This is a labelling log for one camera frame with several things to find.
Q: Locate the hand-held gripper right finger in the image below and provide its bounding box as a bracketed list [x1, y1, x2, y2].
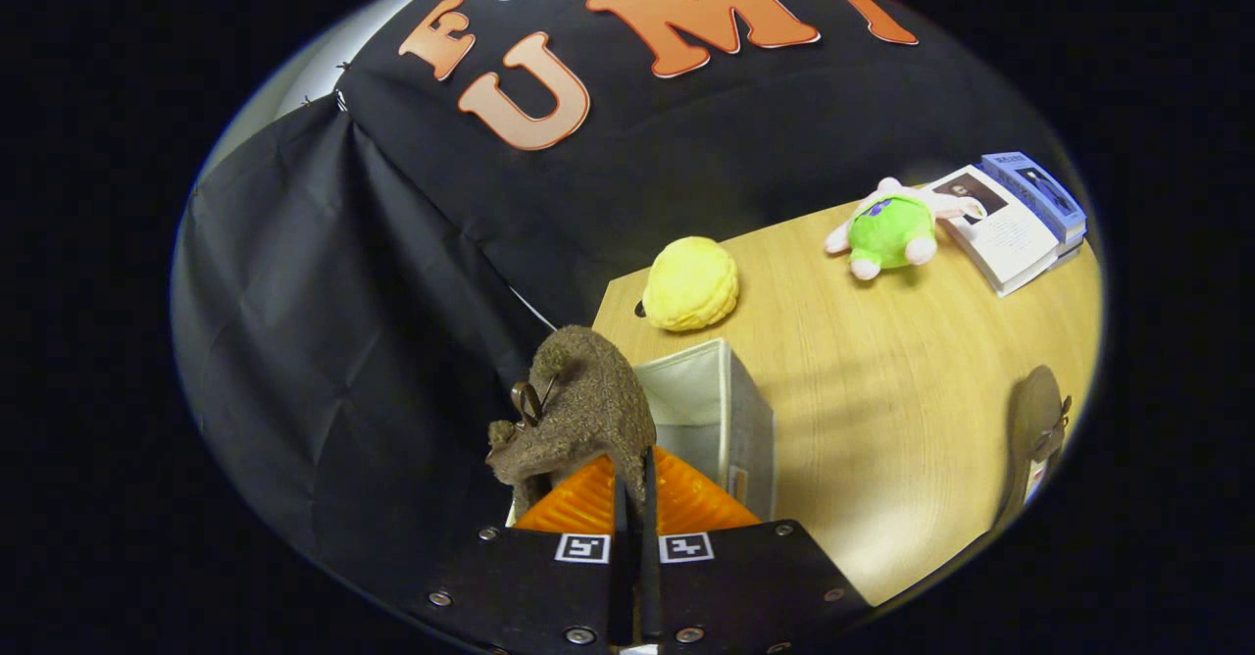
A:
[641, 444, 874, 655]

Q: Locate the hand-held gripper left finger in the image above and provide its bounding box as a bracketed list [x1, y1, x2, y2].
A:
[412, 454, 630, 655]

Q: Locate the grey fabric storage box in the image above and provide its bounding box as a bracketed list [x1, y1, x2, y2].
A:
[505, 338, 778, 530]

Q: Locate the brown fuzzy shoe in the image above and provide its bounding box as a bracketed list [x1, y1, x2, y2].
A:
[992, 365, 1073, 530]
[485, 325, 658, 519]

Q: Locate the blue product box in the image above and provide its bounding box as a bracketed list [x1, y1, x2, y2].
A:
[980, 152, 1087, 269]

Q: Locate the yellow round plush toy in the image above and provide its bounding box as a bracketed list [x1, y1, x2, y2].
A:
[642, 236, 741, 332]

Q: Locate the black backdrop cloth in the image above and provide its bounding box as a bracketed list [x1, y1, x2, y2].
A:
[172, 0, 1079, 627]

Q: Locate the green and pink plush toy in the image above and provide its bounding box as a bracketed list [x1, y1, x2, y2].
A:
[824, 177, 986, 281]

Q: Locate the white paperback book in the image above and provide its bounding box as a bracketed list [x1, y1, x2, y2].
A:
[927, 165, 1065, 298]

